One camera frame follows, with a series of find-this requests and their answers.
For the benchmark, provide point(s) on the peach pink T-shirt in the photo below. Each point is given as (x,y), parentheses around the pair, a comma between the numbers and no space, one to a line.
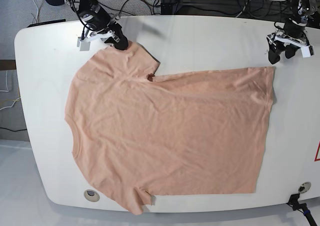
(137,135)

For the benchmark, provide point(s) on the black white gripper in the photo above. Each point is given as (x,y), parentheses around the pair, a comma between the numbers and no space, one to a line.
(291,37)
(104,27)

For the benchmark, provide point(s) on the table cable grommet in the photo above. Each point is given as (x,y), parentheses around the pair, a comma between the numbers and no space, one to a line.
(91,195)
(303,188)

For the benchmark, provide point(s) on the black clamp with cable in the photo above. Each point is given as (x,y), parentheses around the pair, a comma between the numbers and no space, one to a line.
(293,202)

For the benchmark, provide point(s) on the red triangle warning sticker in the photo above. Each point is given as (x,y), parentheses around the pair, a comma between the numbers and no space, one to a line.
(317,155)

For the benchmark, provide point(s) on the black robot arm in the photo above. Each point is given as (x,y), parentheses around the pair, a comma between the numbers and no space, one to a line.
(305,9)
(89,7)

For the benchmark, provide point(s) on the left table cable grommet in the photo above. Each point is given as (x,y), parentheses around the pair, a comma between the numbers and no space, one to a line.
(91,195)

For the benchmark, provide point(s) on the right table cable grommet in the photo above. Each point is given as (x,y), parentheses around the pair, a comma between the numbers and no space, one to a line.
(303,188)

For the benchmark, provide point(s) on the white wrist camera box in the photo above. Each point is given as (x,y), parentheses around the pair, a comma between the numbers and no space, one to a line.
(307,51)
(83,44)

